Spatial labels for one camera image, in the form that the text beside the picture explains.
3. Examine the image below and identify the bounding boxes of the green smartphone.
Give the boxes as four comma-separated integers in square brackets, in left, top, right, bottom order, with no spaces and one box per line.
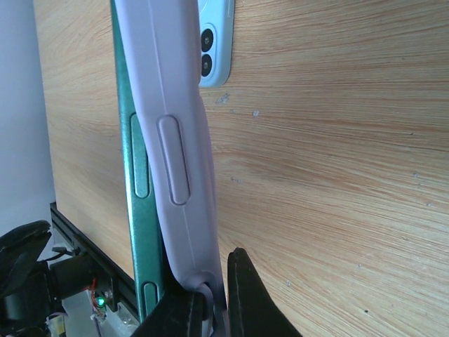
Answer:
[110,1,165,322]

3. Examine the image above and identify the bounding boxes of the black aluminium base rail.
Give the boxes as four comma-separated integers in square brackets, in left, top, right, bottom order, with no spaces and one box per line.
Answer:
[50,202,139,319]

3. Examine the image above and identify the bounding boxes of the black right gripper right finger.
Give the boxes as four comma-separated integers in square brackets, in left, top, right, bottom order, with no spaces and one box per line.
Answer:
[227,248,301,337]

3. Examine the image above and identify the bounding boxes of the left circuit board with leds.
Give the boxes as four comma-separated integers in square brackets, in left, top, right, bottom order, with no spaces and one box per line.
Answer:
[90,278,107,320]

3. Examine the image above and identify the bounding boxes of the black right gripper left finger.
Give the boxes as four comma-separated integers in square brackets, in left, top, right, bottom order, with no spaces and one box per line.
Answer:
[132,281,206,337]

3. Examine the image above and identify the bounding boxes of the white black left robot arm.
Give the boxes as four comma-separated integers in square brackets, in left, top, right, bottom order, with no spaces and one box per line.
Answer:
[1,220,95,336]

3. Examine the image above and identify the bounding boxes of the lavender phone case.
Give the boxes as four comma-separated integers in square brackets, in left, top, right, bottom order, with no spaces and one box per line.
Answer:
[116,1,230,336]

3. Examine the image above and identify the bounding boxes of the light blue card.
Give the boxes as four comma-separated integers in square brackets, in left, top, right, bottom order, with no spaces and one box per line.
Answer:
[198,0,235,88]

